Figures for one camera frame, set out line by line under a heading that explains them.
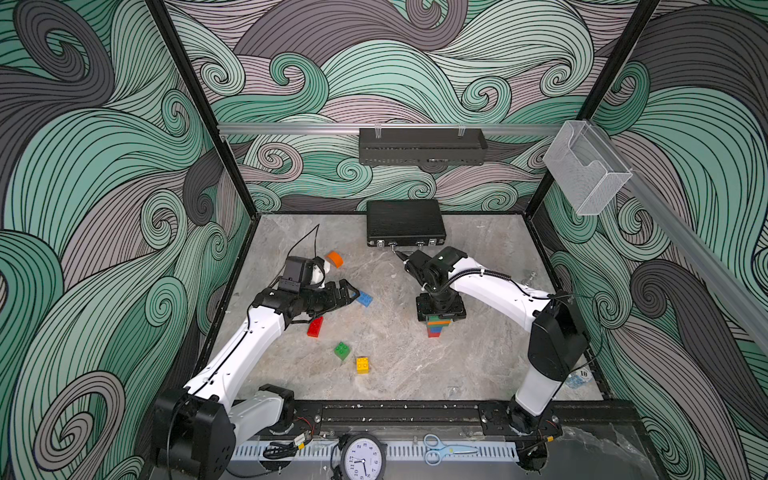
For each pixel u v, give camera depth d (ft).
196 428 1.26
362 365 2.60
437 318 2.39
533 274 3.11
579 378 2.44
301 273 2.05
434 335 2.89
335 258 3.43
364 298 3.12
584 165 2.57
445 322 2.65
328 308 2.29
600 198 2.58
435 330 2.83
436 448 2.28
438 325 2.74
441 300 2.23
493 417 2.39
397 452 2.29
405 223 3.65
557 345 1.44
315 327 2.89
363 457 2.17
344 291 2.33
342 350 2.67
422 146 3.12
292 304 1.85
